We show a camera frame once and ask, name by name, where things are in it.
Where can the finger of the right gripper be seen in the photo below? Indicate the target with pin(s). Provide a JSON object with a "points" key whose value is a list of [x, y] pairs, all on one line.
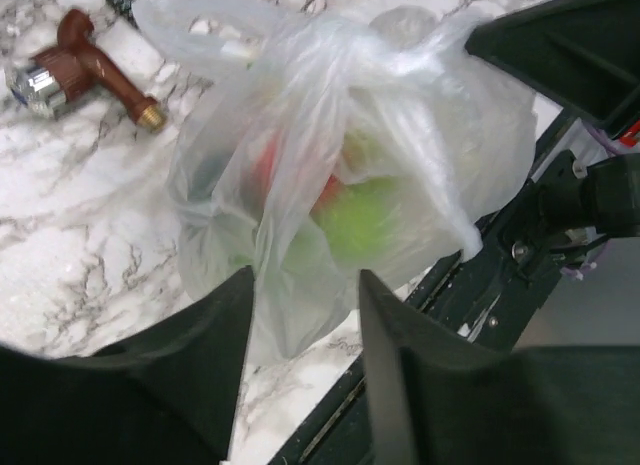
{"points": [[581, 54]]}

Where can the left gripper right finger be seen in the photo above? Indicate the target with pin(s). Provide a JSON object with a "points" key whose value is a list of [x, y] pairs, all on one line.
{"points": [[436, 398]]}

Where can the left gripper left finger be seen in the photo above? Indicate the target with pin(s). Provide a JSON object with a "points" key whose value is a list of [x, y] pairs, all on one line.
{"points": [[166, 395]]}

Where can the translucent plastic bag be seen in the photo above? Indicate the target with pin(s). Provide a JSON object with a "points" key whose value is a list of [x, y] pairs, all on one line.
{"points": [[298, 99]]}

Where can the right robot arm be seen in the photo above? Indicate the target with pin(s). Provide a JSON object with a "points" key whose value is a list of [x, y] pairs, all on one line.
{"points": [[564, 218]]}

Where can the green fake apple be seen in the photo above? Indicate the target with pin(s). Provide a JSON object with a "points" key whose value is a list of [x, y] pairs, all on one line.
{"points": [[349, 226]]}

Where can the brown faucet tap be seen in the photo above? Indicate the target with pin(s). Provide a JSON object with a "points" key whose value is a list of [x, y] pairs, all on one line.
{"points": [[48, 82]]}

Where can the black screwdriver bit holder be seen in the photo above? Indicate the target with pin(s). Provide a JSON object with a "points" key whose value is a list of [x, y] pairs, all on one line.
{"points": [[123, 9]]}

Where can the black mounting rail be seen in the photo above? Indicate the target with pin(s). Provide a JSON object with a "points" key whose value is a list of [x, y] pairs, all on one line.
{"points": [[485, 301]]}

